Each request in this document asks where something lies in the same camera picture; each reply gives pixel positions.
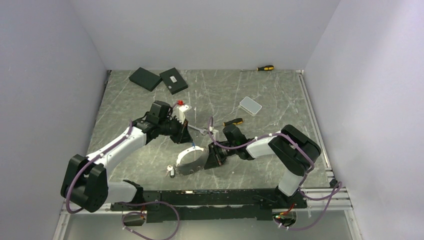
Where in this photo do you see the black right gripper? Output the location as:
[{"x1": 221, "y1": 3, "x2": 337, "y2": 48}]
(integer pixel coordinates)
[{"x1": 204, "y1": 140, "x2": 238, "y2": 170}]

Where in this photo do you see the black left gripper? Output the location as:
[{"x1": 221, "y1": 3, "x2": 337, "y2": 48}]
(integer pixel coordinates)
[{"x1": 158, "y1": 115, "x2": 193, "y2": 144}]

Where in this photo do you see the metal arc keyring plate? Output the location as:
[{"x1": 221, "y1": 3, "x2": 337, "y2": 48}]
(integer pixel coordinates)
[{"x1": 174, "y1": 145, "x2": 210, "y2": 176}]

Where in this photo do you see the black key fob with keys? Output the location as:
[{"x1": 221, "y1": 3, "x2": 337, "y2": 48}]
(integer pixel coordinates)
[{"x1": 165, "y1": 165, "x2": 176, "y2": 179}]

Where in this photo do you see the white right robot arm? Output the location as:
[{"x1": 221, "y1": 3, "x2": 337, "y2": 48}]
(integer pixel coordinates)
[{"x1": 204, "y1": 124, "x2": 322, "y2": 208}]

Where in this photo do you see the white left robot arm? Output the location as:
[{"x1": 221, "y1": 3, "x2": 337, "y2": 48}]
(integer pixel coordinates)
[{"x1": 60, "y1": 100, "x2": 193, "y2": 214}]

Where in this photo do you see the small silver wrench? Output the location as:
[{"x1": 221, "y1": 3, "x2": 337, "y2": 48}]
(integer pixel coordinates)
[{"x1": 188, "y1": 124, "x2": 208, "y2": 136}]

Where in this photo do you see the yellow black screwdriver near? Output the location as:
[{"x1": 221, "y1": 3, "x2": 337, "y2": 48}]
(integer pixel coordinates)
[{"x1": 213, "y1": 117, "x2": 244, "y2": 128}]

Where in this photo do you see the black box with label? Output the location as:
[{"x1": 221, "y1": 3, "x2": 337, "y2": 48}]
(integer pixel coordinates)
[{"x1": 159, "y1": 67, "x2": 188, "y2": 95}]

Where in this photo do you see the clear plastic box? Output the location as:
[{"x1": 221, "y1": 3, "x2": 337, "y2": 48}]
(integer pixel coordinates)
[{"x1": 239, "y1": 96, "x2": 262, "y2": 116}]

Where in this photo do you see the black flat box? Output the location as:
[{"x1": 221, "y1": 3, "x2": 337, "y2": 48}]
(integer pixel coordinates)
[{"x1": 128, "y1": 67, "x2": 162, "y2": 92}]

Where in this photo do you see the orange black screwdriver far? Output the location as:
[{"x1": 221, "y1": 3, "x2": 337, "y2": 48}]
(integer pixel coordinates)
[{"x1": 241, "y1": 65, "x2": 275, "y2": 72}]

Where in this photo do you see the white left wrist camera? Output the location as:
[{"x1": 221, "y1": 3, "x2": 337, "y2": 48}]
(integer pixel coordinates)
[{"x1": 172, "y1": 100, "x2": 192, "y2": 124}]

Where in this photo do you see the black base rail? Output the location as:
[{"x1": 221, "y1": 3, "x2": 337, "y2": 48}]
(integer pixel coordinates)
[{"x1": 132, "y1": 188, "x2": 309, "y2": 223}]

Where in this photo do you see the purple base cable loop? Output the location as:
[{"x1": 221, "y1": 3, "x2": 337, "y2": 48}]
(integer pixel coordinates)
[{"x1": 121, "y1": 200, "x2": 182, "y2": 240}]

